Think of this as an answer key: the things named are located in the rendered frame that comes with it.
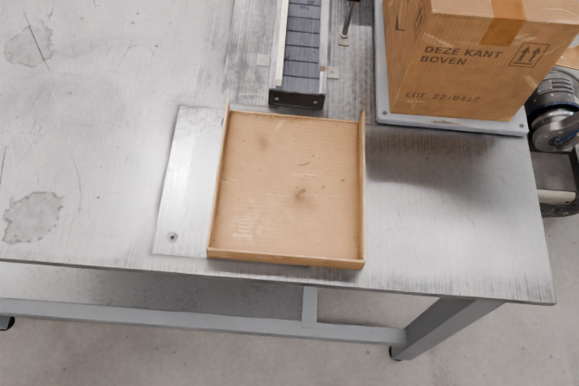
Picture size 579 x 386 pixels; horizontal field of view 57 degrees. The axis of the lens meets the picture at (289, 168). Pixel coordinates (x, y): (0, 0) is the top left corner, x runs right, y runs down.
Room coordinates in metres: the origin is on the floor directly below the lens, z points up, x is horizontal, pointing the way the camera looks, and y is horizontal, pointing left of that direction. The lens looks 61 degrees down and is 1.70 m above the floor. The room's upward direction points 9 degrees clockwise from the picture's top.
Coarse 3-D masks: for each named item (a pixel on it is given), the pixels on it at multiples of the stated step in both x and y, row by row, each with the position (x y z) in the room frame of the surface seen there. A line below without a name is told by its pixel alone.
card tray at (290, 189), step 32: (224, 128) 0.52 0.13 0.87; (256, 128) 0.55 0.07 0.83; (288, 128) 0.56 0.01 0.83; (320, 128) 0.57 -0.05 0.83; (352, 128) 0.59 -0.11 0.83; (224, 160) 0.47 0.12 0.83; (256, 160) 0.48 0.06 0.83; (288, 160) 0.49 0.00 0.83; (320, 160) 0.50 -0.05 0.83; (352, 160) 0.52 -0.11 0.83; (224, 192) 0.41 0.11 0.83; (256, 192) 0.42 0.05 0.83; (288, 192) 0.43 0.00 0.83; (320, 192) 0.44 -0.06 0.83; (352, 192) 0.45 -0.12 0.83; (224, 224) 0.35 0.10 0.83; (256, 224) 0.36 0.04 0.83; (288, 224) 0.37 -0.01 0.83; (320, 224) 0.38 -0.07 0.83; (352, 224) 0.39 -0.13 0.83; (224, 256) 0.29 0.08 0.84; (256, 256) 0.29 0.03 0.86; (288, 256) 0.30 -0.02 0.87; (320, 256) 0.32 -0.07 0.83; (352, 256) 0.33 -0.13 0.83
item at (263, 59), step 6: (258, 54) 0.73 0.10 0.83; (264, 54) 0.74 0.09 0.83; (270, 54) 0.72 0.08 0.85; (258, 60) 0.72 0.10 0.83; (264, 60) 0.72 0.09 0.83; (270, 60) 0.72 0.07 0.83; (270, 66) 0.71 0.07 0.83; (330, 66) 0.73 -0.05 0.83; (336, 66) 0.73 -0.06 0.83; (330, 72) 0.72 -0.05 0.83; (336, 72) 0.72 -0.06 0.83; (336, 78) 0.70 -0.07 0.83
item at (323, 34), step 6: (324, 0) 0.78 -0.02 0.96; (324, 6) 0.76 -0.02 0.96; (324, 12) 0.75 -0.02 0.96; (324, 18) 0.73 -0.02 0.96; (324, 24) 0.72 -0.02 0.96; (324, 30) 0.70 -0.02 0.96; (324, 36) 0.69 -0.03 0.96; (324, 42) 0.67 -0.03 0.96; (324, 48) 0.66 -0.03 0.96; (324, 54) 0.65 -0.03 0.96; (324, 60) 0.63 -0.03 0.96; (324, 66) 0.62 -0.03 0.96
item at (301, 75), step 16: (304, 0) 0.86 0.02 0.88; (320, 0) 0.86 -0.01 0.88; (288, 16) 0.81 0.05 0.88; (304, 16) 0.81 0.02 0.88; (320, 16) 0.82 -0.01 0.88; (288, 32) 0.76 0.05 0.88; (304, 32) 0.77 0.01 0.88; (288, 48) 0.72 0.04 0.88; (304, 48) 0.73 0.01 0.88; (288, 64) 0.68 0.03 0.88; (304, 64) 0.69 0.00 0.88; (288, 80) 0.64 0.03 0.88; (304, 80) 0.65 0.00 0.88
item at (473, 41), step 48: (384, 0) 0.90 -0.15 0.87; (432, 0) 0.65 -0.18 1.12; (480, 0) 0.66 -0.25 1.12; (528, 0) 0.68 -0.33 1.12; (576, 0) 0.70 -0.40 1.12; (432, 48) 0.63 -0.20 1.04; (480, 48) 0.63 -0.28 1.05; (528, 48) 0.64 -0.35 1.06; (432, 96) 0.63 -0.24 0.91; (480, 96) 0.64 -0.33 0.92; (528, 96) 0.65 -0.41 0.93
